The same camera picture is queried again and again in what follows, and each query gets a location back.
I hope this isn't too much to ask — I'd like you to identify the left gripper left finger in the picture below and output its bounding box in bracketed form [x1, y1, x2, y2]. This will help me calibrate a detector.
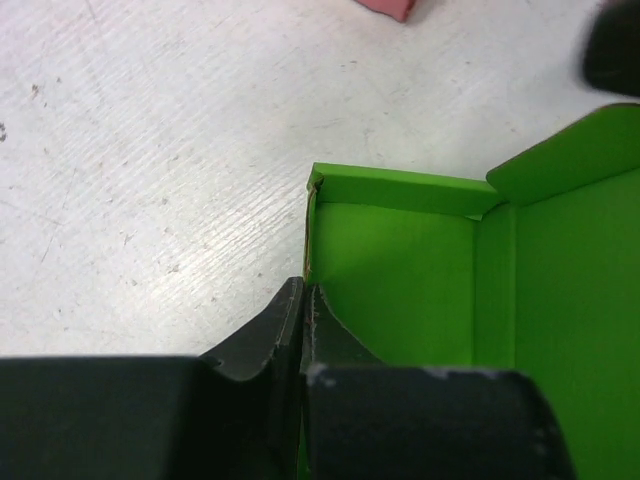
[1, 277, 304, 479]

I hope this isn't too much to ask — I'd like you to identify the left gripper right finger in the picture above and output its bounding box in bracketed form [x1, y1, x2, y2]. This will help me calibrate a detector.
[303, 285, 576, 479]

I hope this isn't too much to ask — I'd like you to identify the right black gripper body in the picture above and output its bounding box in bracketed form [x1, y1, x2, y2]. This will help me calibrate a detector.
[581, 0, 639, 98]

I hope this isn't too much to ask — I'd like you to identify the green paper box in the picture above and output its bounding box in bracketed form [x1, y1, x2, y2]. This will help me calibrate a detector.
[304, 103, 639, 479]

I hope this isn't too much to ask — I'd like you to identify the pink paper box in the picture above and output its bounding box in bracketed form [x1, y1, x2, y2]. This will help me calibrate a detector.
[356, 0, 417, 23]

